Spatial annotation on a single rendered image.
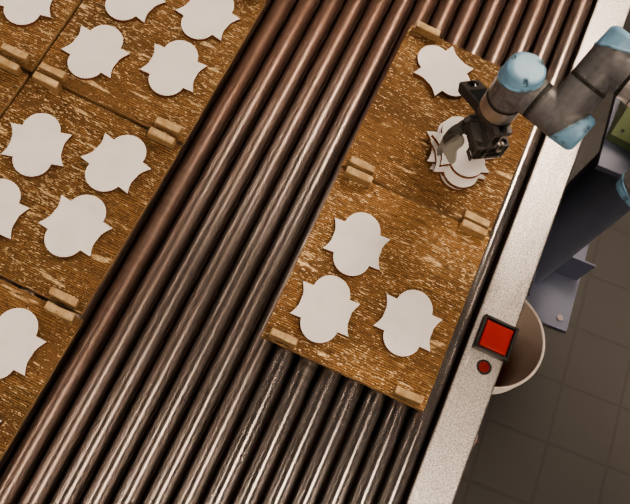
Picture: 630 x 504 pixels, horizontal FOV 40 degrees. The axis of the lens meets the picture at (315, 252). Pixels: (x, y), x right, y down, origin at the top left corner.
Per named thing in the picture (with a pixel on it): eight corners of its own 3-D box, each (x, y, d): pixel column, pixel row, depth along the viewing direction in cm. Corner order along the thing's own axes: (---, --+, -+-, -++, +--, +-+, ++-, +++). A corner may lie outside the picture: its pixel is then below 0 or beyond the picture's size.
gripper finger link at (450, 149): (433, 172, 180) (463, 153, 173) (426, 147, 182) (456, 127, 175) (443, 174, 182) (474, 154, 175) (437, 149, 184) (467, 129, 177)
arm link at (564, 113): (611, 106, 148) (562, 66, 149) (567, 156, 152) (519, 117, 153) (611, 104, 155) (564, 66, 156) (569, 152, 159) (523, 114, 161)
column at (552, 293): (590, 233, 294) (746, 106, 213) (565, 332, 279) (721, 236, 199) (488, 192, 293) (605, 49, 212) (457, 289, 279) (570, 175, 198)
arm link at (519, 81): (535, 96, 149) (497, 65, 150) (512, 126, 159) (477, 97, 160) (560, 69, 152) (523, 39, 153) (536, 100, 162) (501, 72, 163)
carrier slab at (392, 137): (545, 92, 199) (547, 88, 198) (486, 237, 184) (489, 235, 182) (409, 28, 200) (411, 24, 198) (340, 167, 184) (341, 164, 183)
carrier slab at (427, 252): (487, 238, 184) (490, 236, 182) (421, 412, 169) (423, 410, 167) (340, 170, 184) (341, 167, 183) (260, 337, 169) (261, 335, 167)
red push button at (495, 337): (511, 332, 178) (514, 330, 176) (502, 358, 175) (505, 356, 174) (485, 320, 178) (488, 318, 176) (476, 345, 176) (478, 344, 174)
